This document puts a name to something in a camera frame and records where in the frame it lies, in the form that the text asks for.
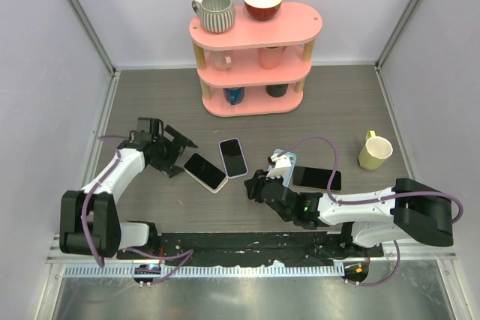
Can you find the black gold smartphone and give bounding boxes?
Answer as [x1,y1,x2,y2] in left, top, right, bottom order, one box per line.
[292,166,332,190]

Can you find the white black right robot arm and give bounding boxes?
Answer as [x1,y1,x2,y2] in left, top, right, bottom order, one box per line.
[244,170,454,256]

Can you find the blue mug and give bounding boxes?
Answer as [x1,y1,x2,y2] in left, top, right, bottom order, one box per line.
[223,87,245,106]

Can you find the beige phone case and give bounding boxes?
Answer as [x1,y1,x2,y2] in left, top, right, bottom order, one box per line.
[183,152,230,195]

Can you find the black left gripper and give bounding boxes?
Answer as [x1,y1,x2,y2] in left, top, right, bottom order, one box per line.
[150,126,196,177]

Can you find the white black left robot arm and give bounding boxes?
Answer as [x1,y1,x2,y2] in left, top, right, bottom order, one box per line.
[59,118,196,265]

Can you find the pale pink mug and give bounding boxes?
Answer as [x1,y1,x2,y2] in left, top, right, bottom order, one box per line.
[209,51,232,71]

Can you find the grey striped mug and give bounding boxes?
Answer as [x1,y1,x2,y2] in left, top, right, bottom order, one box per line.
[191,0,236,34]

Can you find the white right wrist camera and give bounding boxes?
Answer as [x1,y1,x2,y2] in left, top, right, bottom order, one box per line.
[267,153,296,179]

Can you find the white slotted cable duct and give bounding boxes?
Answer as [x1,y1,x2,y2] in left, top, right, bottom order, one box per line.
[63,262,344,279]

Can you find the yellow mug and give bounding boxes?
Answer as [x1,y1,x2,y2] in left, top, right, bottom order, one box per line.
[358,130,393,171]

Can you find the aluminium front rail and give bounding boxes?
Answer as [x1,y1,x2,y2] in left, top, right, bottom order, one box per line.
[46,229,458,263]

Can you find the light blue phone case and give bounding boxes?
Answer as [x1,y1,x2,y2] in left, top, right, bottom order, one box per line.
[269,149,297,187]

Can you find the pink three-tier shelf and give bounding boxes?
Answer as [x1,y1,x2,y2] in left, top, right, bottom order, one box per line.
[189,2,323,117]

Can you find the lavender phone case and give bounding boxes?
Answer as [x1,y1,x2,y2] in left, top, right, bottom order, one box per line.
[218,137,250,180]

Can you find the black cup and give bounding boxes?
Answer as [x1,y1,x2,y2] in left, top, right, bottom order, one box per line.
[265,84,289,97]

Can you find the pink cup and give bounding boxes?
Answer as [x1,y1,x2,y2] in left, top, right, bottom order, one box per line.
[258,46,286,70]

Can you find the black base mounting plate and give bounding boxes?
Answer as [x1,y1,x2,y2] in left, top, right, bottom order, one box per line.
[115,230,383,269]

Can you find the red white bowl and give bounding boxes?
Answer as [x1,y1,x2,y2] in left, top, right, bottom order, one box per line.
[243,0,283,21]

